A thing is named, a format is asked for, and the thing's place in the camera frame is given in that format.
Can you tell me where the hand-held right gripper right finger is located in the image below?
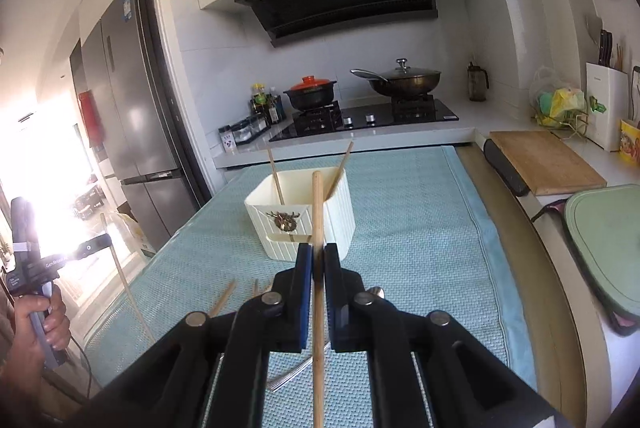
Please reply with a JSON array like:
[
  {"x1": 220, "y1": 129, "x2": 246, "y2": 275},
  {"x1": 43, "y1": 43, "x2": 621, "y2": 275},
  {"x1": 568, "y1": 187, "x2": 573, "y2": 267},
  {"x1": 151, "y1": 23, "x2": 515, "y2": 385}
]
[{"x1": 324, "y1": 243, "x2": 576, "y2": 428}]

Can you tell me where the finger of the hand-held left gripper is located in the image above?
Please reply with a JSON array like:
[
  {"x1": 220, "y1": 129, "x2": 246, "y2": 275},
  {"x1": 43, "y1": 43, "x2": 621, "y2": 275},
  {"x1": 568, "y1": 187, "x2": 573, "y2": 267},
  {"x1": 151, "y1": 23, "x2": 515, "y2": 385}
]
[{"x1": 67, "y1": 234, "x2": 115, "y2": 261}]

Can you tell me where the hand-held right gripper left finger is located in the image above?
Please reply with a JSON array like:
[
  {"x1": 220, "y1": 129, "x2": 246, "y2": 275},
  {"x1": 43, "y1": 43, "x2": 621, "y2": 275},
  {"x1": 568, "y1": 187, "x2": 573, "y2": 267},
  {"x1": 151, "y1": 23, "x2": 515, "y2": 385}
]
[{"x1": 65, "y1": 243, "x2": 316, "y2": 428}]

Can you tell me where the wooden chopstick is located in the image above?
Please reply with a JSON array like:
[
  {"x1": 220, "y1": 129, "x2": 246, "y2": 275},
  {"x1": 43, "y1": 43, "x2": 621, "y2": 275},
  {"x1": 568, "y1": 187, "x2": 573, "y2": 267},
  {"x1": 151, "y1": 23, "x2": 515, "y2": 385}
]
[
  {"x1": 322, "y1": 141, "x2": 354, "y2": 201},
  {"x1": 266, "y1": 149, "x2": 286, "y2": 206},
  {"x1": 99, "y1": 213, "x2": 157, "y2": 344},
  {"x1": 207, "y1": 280, "x2": 237, "y2": 317},
  {"x1": 311, "y1": 171, "x2": 325, "y2": 428}
]

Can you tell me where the white ribbed utensil holder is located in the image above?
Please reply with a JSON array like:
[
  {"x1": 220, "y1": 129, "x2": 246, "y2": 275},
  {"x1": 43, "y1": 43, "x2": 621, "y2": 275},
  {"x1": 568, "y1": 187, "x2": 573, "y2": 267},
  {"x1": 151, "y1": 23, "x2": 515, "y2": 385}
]
[{"x1": 244, "y1": 167, "x2": 357, "y2": 261}]

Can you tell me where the metal fork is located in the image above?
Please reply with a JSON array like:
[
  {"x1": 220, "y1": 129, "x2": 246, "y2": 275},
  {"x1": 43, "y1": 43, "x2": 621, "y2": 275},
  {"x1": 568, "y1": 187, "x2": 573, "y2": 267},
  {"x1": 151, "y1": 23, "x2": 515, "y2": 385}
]
[{"x1": 267, "y1": 342, "x2": 333, "y2": 393}]

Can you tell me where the person's left forearm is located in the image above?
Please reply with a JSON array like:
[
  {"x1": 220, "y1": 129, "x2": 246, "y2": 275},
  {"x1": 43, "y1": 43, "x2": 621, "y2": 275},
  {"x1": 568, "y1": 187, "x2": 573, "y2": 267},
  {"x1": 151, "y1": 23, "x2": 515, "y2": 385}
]
[{"x1": 0, "y1": 348, "x2": 51, "y2": 419}]

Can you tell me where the person's left hand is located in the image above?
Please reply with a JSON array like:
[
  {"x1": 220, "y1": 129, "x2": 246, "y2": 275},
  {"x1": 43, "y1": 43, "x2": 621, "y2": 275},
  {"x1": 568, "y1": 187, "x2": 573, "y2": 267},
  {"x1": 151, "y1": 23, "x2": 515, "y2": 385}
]
[{"x1": 9, "y1": 284, "x2": 73, "y2": 376}]

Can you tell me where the white sack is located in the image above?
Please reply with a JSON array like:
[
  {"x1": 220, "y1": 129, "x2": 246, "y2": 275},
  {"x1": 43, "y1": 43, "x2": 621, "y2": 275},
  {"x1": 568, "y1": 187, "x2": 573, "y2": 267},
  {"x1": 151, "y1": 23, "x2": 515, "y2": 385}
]
[{"x1": 112, "y1": 213, "x2": 157, "y2": 257}]

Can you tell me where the teal woven table mat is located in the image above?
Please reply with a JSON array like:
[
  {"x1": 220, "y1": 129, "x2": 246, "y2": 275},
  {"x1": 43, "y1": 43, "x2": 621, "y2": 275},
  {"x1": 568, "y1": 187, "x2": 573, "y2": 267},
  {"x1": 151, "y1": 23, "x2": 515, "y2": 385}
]
[{"x1": 82, "y1": 145, "x2": 538, "y2": 428}]

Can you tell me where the grey refrigerator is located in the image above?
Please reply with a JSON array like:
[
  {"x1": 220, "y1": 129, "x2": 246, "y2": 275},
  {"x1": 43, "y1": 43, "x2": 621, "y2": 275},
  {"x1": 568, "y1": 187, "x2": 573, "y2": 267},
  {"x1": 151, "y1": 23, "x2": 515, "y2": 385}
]
[{"x1": 80, "y1": 0, "x2": 201, "y2": 253}]

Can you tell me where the row of spice jars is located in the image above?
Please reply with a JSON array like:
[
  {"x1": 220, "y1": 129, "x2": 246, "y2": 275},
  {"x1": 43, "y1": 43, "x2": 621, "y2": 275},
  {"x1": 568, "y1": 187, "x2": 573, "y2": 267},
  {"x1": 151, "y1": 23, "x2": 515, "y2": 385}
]
[{"x1": 218, "y1": 114, "x2": 268, "y2": 153}]

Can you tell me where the black gas stove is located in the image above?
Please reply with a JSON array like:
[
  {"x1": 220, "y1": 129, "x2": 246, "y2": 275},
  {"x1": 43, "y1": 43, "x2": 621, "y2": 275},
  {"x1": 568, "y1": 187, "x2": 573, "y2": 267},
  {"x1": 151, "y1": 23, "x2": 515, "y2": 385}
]
[{"x1": 268, "y1": 98, "x2": 460, "y2": 143}]

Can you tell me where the dark sauce bottle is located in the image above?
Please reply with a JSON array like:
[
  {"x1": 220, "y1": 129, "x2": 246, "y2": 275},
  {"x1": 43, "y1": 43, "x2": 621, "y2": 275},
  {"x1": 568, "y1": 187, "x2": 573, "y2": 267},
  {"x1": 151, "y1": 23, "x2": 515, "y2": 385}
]
[{"x1": 268, "y1": 88, "x2": 286, "y2": 125}]

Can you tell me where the black clay pot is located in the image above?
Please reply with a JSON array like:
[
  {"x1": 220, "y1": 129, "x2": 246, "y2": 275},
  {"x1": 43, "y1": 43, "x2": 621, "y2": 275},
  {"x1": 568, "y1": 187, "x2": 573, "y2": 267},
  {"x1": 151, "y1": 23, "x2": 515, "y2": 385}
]
[{"x1": 283, "y1": 85, "x2": 338, "y2": 112}]

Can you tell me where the yellow-capped sauce bottle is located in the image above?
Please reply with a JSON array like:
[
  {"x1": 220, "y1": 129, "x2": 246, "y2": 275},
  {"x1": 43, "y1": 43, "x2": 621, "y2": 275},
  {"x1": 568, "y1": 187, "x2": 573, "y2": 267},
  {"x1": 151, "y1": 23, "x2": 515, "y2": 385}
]
[{"x1": 251, "y1": 82, "x2": 269, "y2": 115}]

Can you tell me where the red clay pot lid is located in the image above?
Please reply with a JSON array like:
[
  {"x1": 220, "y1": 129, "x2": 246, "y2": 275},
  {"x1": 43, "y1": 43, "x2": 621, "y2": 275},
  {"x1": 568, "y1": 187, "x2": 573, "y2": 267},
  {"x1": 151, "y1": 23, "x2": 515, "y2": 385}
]
[{"x1": 290, "y1": 76, "x2": 331, "y2": 91}]

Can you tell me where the dark metal wok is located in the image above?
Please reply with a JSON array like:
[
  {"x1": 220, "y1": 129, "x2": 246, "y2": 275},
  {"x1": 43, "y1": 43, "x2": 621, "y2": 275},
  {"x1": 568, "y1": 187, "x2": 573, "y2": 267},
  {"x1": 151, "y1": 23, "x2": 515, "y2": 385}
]
[{"x1": 350, "y1": 68, "x2": 443, "y2": 98}]

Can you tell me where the glass wok lid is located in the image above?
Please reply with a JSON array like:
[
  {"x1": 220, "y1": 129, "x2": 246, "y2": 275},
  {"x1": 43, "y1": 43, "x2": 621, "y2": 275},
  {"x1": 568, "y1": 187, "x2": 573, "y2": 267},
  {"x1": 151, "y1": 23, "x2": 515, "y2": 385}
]
[{"x1": 372, "y1": 58, "x2": 441, "y2": 81}]

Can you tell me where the wooden cutting board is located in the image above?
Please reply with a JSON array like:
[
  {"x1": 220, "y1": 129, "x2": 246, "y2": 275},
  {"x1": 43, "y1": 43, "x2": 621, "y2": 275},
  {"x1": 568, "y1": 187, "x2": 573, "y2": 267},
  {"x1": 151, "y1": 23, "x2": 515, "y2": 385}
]
[{"x1": 489, "y1": 130, "x2": 608, "y2": 196}]

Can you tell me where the brown glass pitcher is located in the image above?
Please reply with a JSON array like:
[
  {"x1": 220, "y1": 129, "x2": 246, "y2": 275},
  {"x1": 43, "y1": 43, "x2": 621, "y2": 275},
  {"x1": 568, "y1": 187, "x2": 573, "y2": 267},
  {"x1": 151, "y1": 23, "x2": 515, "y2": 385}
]
[{"x1": 467, "y1": 62, "x2": 490, "y2": 102}]

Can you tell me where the green electric griddle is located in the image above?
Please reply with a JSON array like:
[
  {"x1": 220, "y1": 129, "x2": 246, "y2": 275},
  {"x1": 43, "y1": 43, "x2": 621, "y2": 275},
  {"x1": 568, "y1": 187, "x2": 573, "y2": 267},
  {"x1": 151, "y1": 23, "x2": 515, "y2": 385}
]
[{"x1": 532, "y1": 184, "x2": 640, "y2": 338}]

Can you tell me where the plastic bag with yellow contents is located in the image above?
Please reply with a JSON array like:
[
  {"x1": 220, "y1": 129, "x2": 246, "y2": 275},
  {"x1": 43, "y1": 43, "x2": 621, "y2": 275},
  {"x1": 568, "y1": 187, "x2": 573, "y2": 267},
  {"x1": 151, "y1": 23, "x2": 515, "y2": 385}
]
[{"x1": 529, "y1": 66, "x2": 588, "y2": 129}]

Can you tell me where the white knife block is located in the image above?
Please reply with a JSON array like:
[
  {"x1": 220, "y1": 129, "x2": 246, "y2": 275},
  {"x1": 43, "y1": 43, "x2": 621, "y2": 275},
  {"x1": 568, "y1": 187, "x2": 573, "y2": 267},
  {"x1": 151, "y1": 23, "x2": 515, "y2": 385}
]
[{"x1": 586, "y1": 62, "x2": 630, "y2": 153}]

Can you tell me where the yellow snack packet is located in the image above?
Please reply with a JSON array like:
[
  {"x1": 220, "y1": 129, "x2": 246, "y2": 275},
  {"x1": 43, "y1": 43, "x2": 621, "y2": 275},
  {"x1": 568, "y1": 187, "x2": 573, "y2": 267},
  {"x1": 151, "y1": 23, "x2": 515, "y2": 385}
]
[{"x1": 620, "y1": 119, "x2": 640, "y2": 157}]

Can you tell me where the metal spatula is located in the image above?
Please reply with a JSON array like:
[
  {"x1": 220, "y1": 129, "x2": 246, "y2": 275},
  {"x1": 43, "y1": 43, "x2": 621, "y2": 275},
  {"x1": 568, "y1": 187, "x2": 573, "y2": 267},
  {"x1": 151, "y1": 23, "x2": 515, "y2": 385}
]
[{"x1": 585, "y1": 14, "x2": 604, "y2": 49}]

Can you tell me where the dark door frame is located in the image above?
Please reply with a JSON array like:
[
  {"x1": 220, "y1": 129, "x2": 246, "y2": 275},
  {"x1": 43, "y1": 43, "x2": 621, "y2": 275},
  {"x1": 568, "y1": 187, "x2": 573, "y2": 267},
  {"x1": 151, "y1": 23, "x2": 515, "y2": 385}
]
[{"x1": 30, "y1": 0, "x2": 213, "y2": 209}]

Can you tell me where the gold wire rack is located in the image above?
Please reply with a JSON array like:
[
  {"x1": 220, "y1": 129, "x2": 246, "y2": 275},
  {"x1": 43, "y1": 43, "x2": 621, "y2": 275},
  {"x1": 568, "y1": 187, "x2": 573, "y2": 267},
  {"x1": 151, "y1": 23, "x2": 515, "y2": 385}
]
[{"x1": 537, "y1": 105, "x2": 593, "y2": 143}]

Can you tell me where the black-handled knife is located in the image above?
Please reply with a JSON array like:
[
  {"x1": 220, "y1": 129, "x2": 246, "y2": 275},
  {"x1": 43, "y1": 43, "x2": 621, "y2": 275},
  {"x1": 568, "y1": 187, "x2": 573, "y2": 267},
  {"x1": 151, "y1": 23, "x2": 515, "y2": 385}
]
[{"x1": 599, "y1": 29, "x2": 614, "y2": 67}]

